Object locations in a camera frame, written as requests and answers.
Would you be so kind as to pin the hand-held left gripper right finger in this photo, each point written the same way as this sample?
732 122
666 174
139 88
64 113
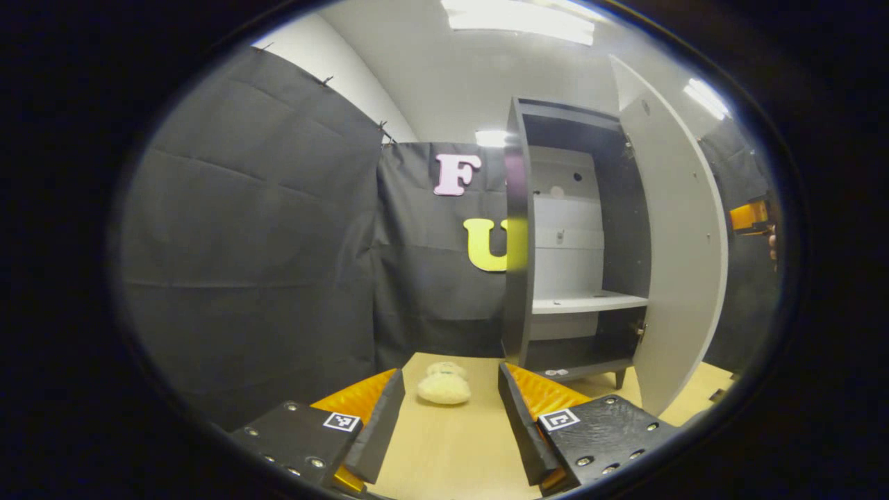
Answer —
521 430

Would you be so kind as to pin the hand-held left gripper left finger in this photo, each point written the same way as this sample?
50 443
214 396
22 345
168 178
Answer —
378 437

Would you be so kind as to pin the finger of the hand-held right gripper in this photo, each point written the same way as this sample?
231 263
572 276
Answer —
746 217

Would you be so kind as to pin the dark grey cabinet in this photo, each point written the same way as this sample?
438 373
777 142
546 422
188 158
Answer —
517 278

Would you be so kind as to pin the metal door hinge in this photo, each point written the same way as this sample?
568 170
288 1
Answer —
640 331
629 149

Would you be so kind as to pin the white cabinet shelf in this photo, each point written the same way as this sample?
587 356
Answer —
583 302

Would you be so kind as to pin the black backdrop cloth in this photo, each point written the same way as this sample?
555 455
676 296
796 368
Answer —
243 243

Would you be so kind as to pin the large ceiling light panel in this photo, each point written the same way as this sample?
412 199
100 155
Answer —
521 21

